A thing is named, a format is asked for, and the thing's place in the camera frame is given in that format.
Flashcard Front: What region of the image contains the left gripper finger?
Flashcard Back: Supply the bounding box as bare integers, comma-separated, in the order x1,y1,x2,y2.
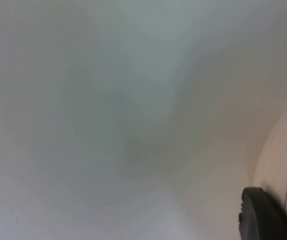
238,186,287,240

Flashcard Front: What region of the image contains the pale wooden bowl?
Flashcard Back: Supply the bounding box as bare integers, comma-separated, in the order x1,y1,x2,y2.
253,93,287,227

